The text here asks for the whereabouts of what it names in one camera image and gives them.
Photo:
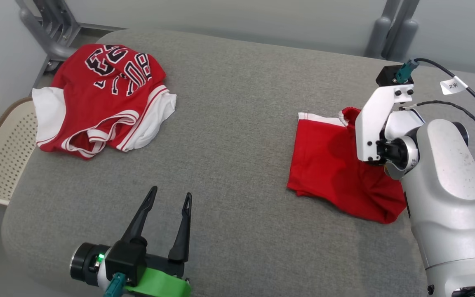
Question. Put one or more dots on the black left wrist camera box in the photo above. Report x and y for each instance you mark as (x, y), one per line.
(126, 260)

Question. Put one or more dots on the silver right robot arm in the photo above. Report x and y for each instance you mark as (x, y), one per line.
(447, 198)

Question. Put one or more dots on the red Bulls basketball jersey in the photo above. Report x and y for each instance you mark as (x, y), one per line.
(97, 103)

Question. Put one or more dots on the beige perforated chair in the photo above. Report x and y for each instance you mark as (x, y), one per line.
(2, 156)

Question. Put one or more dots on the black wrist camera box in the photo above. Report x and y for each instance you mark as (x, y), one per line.
(126, 260)
(388, 76)

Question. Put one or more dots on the teal camera connector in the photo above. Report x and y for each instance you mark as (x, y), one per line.
(405, 71)
(114, 286)

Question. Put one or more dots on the grey partition post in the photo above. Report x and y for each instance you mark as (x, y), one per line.
(406, 37)
(377, 37)

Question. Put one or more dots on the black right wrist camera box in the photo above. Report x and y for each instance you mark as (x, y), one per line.
(388, 76)

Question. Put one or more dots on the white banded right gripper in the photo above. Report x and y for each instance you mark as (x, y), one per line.
(369, 123)

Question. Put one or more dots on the teal right camera connector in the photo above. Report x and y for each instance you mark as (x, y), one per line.
(405, 71)

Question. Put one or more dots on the teal left camera connector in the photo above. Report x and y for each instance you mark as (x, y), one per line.
(114, 286)

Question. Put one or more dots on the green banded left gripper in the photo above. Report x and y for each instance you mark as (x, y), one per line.
(163, 284)

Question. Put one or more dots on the grey metal tube frame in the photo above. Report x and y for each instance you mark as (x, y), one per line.
(39, 33)

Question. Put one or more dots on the red shorts with white band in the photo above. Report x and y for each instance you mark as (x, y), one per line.
(324, 165)

